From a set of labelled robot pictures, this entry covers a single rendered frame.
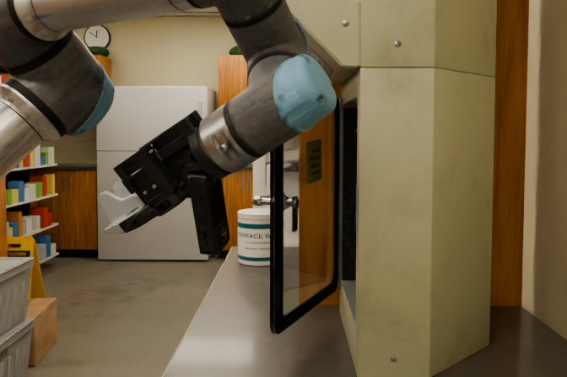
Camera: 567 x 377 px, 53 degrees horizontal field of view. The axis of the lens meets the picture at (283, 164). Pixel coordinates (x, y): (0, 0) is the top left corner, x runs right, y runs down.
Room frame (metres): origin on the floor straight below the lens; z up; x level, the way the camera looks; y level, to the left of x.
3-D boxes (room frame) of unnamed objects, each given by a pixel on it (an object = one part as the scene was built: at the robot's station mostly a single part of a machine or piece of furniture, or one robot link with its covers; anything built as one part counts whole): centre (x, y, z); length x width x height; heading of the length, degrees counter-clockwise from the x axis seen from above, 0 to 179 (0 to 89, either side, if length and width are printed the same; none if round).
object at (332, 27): (1.00, -0.06, 1.46); 0.32 x 0.11 x 0.10; 179
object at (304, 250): (1.01, -0.05, 1.19); 0.30 x 0.01 x 0.40; 156
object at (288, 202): (0.91, -0.01, 1.18); 0.02 x 0.02 x 0.06; 66
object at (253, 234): (1.63, 0.07, 1.02); 0.13 x 0.13 x 0.15
